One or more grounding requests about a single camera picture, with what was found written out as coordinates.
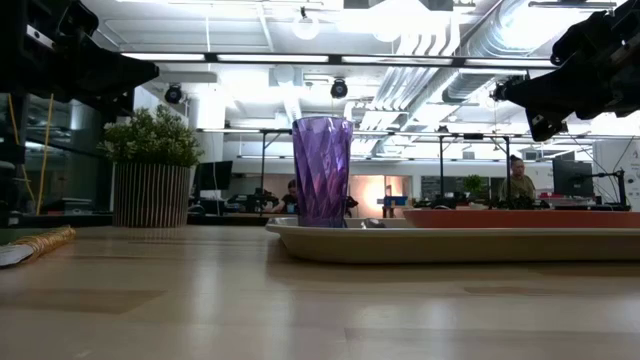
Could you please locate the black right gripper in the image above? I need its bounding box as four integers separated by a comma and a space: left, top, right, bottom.
492, 0, 627, 143

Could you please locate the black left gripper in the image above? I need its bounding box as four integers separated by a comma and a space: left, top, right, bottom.
0, 0, 160, 119

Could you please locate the orange round plate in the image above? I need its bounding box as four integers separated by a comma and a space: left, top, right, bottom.
402, 208, 640, 230

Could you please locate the purple faceted plastic cup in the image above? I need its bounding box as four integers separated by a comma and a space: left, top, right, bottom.
291, 115, 355, 229

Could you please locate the beige plastic tray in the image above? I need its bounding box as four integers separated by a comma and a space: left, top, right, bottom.
264, 216, 640, 265

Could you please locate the potted plant striped pot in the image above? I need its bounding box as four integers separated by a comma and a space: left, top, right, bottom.
98, 103, 205, 230

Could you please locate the large black monitor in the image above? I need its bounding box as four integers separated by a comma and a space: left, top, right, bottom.
552, 158, 595, 199

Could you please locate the person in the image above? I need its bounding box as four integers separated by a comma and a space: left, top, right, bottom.
498, 154, 537, 210
272, 178, 300, 215

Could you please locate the small green leafy plant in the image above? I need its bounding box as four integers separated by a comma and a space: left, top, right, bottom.
459, 173, 487, 201

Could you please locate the small black monitor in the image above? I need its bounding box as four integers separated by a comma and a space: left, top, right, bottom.
193, 159, 234, 192

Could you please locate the long linear ceiling light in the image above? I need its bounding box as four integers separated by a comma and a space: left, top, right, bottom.
119, 49, 557, 69

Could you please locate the dark chalkboard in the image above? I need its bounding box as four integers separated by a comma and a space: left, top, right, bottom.
420, 175, 464, 201

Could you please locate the grey storage case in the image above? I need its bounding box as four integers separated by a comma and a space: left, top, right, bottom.
42, 197, 94, 215

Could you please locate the round white pendant lamp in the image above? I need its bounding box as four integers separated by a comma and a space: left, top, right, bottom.
292, 7, 321, 42

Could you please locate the yellow-wrapped object at left edge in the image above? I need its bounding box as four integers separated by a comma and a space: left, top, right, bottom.
0, 224, 78, 269

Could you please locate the silver ventilation duct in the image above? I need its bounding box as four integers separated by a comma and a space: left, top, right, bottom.
442, 0, 551, 105

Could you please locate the yellow extension cable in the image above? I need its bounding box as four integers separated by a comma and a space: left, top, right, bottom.
7, 92, 56, 216

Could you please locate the black workbench frame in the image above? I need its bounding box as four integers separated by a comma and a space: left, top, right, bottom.
197, 127, 514, 217

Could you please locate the black aluminium rig frame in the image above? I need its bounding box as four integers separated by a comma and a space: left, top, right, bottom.
19, 213, 296, 229

